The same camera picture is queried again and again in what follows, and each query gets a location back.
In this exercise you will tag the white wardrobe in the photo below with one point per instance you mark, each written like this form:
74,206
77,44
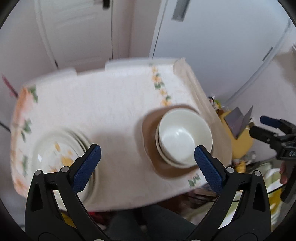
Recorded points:
226,43

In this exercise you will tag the floral white tablecloth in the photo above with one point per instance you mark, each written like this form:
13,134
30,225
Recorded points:
114,108

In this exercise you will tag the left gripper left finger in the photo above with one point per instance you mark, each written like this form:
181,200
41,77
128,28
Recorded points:
74,180

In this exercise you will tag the right hand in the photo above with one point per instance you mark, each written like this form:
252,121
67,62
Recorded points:
283,174

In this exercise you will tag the small white bowl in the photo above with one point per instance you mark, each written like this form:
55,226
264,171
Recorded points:
179,132

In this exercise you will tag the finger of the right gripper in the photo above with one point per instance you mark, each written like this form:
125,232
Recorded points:
283,125
265,136

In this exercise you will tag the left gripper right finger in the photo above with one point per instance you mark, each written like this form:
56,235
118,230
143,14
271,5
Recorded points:
225,184

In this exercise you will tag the white plate orange pattern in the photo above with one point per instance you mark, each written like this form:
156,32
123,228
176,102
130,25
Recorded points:
56,149

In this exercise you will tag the black door handle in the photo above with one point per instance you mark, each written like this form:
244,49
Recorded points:
106,4

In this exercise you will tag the pink handled broom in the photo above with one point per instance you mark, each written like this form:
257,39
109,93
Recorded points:
13,92

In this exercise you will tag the white panel door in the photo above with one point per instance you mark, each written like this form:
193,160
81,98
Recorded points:
78,34

